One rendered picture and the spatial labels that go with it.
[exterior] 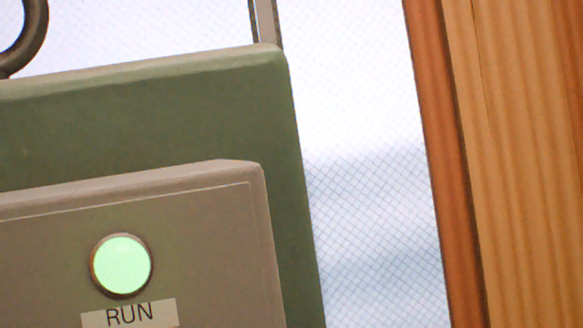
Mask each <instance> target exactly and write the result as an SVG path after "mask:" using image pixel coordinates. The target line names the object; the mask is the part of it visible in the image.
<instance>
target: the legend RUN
mask: <svg viewBox="0 0 583 328"><path fill-rule="evenodd" d="M81 319H82V324H83V328H169V327H174V326H179V319H178V314H177V307H176V300H175V297H174V298H169V299H164V300H158V301H153V302H143V303H138V304H133V305H128V306H123V307H118V308H113V309H107V310H104V309H103V310H97V311H93V312H87V313H81Z"/></svg>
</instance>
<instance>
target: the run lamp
mask: <svg viewBox="0 0 583 328"><path fill-rule="evenodd" d="M153 269H154V260H153V256H152V253H151V251H150V249H149V246H147V244H146V243H145V242H144V241H143V240H141V239H140V238H139V237H137V236H135V235H133V234H130V233H125V232H116V233H113V234H109V235H108V236H106V237H104V238H103V239H102V240H100V241H99V242H98V243H97V245H96V246H95V247H94V249H93V251H92V252H91V255H90V259H89V270H90V275H91V277H92V279H93V281H94V283H95V284H96V286H97V287H98V288H99V289H100V290H101V291H103V292H105V293H107V294H109V295H114V296H117V297H119V298H124V297H129V296H133V295H135V294H137V293H139V292H141V291H142V290H143V289H144V288H145V287H146V286H147V285H148V283H149V281H150V279H151V277H152V273H153Z"/></svg>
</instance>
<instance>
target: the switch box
mask: <svg viewBox="0 0 583 328"><path fill-rule="evenodd" d="M116 232H125V233H130V234H133V235H135V236H137V237H139V238H140V239H141V240H143V241H144V242H145V243H146V244H147V246H149V249H150V251H151V253H152V256H153V260H154V269H153V273H152V277H151V279H150V281H149V283H148V285H147V286H146V287H145V288H144V289H143V290H142V291H141V292H139V293H137V294H135V295H133V296H129V297H124V298H119V297H117V296H114V295H109V294H107V293H105V292H103V291H101V290H100V289H99V288H98V287H97V286H96V284H95V283H94V281H93V279H92V277H91V275H90V270H89V259H90V255H91V252H92V251H93V249H94V247H95V246H96V245H97V243H98V242H99V241H100V240H102V239H103V238H104V237H106V236H108V235H109V234H113V233H116ZM174 297H175V300H176V307H177V314H178V319H179V326H174V327H169V328H287V324H286V318H285V311H284V304H282V297H281V286H280V280H279V273H278V266H277V260H276V252H275V246H274V240H273V234H272V226H271V215H270V207H269V201H268V193H266V187H265V181H264V174H263V170H262V168H261V166H260V164H259V163H255V162H251V161H240V160H226V159H216V160H209V161H203V162H197V163H191V164H184V165H178V166H172V167H166V168H159V169H148V170H142V171H136V172H130V173H123V174H117V175H111V176H106V177H99V178H93V179H82V180H76V182H74V181H70V183H65V182H64V184H58V185H52V186H46V187H41V188H34V189H29V190H19V191H12V192H7V193H0V328H83V324H82V319H81V313H87V312H93V311H97V310H103V309H104V310H107V309H113V308H118V307H123V306H128V305H133V304H138V303H143V302H153V301H158V300H164V299H169V298H174Z"/></svg>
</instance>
